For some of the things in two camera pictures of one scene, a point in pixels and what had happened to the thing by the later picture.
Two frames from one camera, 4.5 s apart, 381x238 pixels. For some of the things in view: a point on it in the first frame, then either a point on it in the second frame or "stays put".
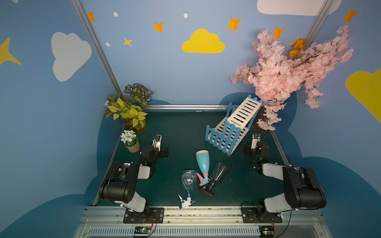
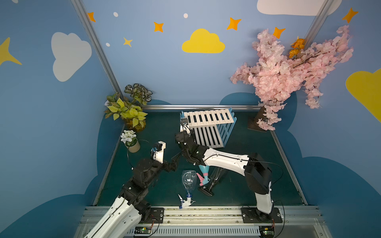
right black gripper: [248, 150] → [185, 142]
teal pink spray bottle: [203, 157] stays put
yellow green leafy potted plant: [129, 107] stays put
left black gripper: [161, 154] → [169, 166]
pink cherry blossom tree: [275, 75] stays put
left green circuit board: [142, 230] stays put
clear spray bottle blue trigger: [189, 181] stays put
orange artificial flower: [299, 44] stays put
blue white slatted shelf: [227, 135] → [212, 128]
